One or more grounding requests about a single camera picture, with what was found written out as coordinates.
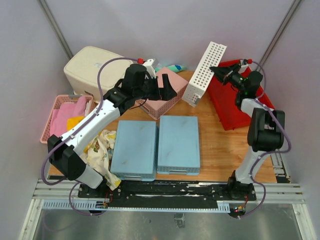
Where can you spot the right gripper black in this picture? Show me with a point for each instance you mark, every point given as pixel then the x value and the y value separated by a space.
pixel 221 72

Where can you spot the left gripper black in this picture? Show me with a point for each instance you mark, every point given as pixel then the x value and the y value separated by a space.
pixel 166 93

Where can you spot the pink perforated basket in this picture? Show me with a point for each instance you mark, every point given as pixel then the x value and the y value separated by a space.
pixel 155 109

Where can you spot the white perforated basket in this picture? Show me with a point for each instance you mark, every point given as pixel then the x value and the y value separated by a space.
pixel 202 75

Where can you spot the red plastic tray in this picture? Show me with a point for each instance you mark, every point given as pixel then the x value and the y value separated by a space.
pixel 223 99

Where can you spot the blue perforated basket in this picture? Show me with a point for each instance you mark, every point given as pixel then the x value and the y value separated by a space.
pixel 135 151
pixel 178 146

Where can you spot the large cream laundry basket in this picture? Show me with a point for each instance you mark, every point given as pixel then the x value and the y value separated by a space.
pixel 82 71

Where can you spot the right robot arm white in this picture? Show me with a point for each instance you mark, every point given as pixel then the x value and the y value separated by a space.
pixel 265 133

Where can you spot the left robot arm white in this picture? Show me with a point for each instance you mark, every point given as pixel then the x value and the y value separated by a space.
pixel 64 151

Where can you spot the teal white sock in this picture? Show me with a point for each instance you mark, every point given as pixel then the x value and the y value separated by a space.
pixel 174 68

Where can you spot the printed white baby cloth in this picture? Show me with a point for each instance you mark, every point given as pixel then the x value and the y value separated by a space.
pixel 98 155

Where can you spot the pink basket with clothes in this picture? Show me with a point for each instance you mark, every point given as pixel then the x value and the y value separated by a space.
pixel 60 99

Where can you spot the yellow cloth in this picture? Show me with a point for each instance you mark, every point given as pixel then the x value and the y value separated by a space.
pixel 72 122

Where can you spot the pink cloth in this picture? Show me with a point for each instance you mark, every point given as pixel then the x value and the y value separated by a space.
pixel 67 110

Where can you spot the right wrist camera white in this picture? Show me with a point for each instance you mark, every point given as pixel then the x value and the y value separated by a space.
pixel 243 63

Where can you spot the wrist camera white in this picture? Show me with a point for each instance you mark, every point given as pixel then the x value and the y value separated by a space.
pixel 243 63
pixel 150 65

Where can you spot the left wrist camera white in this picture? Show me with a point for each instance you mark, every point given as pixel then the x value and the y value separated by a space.
pixel 150 65

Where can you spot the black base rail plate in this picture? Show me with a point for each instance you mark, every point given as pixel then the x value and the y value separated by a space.
pixel 170 193

